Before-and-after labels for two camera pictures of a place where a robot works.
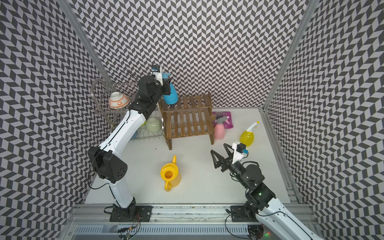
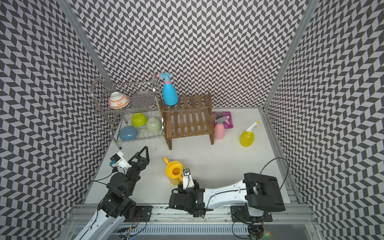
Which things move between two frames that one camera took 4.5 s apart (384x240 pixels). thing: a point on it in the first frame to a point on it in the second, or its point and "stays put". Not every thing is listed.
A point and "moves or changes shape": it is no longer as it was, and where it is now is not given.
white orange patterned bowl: x=117 y=100 stays put
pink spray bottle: x=219 y=129 stays put
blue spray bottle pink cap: x=172 y=98 stays put
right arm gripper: x=220 y=161 to x=180 y=188
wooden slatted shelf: x=191 y=116 stays put
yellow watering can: x=169 y=173 moves or changes shape
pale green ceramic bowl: x=153 y=124 stays put
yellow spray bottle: x=247 y=137 stays put
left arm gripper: x=167 y=91 to x=144 y=162
